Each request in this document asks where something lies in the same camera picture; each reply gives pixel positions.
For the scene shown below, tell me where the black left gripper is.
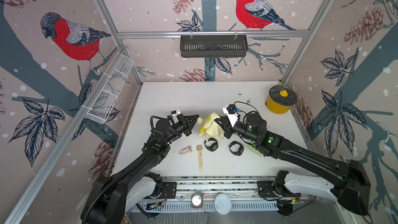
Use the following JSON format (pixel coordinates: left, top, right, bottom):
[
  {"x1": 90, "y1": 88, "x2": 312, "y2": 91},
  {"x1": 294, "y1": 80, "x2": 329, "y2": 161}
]
[{"x1": 164, "y1": 114, "x2": 199, "y2": 145}]

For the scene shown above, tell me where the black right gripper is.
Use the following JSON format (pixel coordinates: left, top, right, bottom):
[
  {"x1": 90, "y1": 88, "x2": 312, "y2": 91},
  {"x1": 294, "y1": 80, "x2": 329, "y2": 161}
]
[{"x1": 215, "y1": 114, "x2": 260, "y2": 144}]

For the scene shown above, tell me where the yellow green frog towel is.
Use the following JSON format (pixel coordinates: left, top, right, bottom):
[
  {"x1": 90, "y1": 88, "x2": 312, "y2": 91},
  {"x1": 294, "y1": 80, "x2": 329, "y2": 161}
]
[{"x1": 199, "y1": 113, "x2": 224, "y2": 141}]

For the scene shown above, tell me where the black digital watch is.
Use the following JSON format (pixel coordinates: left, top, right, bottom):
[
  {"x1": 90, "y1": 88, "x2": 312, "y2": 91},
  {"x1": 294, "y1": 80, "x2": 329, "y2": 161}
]
[
  {"x1": 229, "y1": 141, "x2": 244, "y2": 156},
  {"x1": 204, "y1": 138, "x2": 219, "y2": 152}
]

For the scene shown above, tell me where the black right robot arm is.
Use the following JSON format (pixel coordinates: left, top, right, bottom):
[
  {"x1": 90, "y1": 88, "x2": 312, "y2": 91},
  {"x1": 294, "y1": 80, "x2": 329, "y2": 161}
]
[{"x1": 215, "y1": 114, "x2": 371, "y2": 216}]

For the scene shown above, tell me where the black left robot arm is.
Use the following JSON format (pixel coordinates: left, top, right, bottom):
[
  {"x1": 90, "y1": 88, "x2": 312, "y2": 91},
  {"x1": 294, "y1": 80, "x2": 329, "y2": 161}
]
[{"x1": 80, "y1": 111, "x2": 199, "y2": 224}]

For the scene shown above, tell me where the silver band watch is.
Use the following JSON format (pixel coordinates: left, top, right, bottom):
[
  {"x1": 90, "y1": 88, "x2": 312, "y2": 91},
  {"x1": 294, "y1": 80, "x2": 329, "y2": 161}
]
[{"x1": 179, "y1": 145, "x2": 192, "y2": 155}]

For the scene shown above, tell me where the green snack packet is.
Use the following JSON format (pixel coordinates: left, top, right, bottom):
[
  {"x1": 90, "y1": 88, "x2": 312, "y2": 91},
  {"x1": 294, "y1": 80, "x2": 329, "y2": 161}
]
[{"x1": 247, "y1": 145, "x2": 263, "y2": 157}]

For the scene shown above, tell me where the yellow pot with glass lid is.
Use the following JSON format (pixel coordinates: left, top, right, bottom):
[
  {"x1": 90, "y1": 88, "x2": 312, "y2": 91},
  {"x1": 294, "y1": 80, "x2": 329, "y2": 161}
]
[{"x1": 265, "y1": 85, "x2": 298, "y2": 114}]

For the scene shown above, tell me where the glass spice jar silver lid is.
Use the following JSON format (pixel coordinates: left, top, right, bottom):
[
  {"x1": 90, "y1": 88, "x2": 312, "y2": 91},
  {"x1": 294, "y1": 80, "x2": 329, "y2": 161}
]
[{"x1": 191, "y1": 194, "x2": 204, "y2": 208}]

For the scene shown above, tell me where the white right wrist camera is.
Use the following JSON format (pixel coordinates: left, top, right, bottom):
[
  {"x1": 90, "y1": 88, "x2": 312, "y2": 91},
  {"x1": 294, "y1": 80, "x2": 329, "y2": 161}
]
[{"x1": 222, "y1": 104, "x2": 239, "y2": 127}]

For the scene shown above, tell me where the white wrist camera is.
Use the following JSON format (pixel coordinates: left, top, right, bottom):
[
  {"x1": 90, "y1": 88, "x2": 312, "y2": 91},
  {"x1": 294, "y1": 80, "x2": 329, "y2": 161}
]
[
  {"x1": 171, "y1": 110, "x2": 181, "y2": 122},
  {"x1": 222, "y1": 104, "x2": 239, "y2": 127}
]

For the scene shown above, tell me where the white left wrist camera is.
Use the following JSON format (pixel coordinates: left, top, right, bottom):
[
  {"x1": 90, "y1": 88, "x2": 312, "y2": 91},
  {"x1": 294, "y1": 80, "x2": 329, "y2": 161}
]
[{"x1": 171, "y1": 110, "x2": 181, "y2": 122}]

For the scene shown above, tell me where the black hanging wire basket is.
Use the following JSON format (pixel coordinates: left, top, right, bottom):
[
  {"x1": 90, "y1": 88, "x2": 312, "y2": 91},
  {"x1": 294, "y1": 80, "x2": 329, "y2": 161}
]
[{"x1": 180, "y1": 35, "x2": 248, "y2": 58}]

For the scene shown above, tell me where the white mesh wall shelf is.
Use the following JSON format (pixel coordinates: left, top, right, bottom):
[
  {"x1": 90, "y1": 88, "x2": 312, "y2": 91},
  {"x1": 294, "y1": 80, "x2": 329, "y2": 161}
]
[{"x1": 86, "y1": 55, "x2": 134, "y2": 124}]

